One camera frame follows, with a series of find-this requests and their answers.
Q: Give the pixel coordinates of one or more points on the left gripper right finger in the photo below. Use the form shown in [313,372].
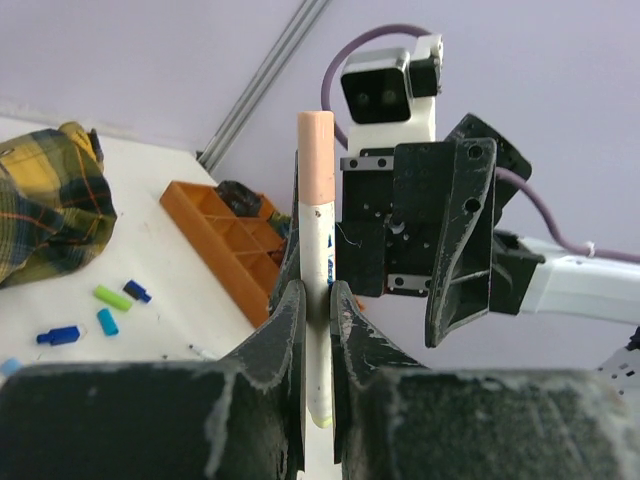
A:
[396,419]

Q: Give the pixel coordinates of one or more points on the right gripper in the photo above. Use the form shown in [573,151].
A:
[393,203]

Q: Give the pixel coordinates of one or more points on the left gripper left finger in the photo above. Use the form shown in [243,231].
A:
[240,417]

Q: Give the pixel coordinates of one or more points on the peach cap marker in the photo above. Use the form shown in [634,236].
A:
[316,215]

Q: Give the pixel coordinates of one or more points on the teal pen cap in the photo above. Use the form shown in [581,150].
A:
[107,322]

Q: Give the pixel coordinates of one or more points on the green pen cap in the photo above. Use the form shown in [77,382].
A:
[112,298]

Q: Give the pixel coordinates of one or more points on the blue eraser marker cap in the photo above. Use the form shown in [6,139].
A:
[59,336]

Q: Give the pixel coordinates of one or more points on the light blue pen cap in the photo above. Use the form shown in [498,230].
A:
[10,366]

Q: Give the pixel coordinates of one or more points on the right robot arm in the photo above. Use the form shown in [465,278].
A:
[534,268]

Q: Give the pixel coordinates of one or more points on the teal yellow rolled sock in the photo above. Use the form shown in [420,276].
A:
[280,223]

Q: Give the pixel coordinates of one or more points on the orange compartment tray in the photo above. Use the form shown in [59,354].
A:
[244,253]

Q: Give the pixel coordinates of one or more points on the black rolled sock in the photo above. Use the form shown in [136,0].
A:
[240,199]

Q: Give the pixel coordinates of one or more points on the yellow plaid cloth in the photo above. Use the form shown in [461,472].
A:
[57,212]

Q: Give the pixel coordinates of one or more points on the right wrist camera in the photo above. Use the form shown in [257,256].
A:
[391,94]

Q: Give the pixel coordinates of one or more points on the right aluminium frame post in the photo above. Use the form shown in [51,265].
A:
[291,38]

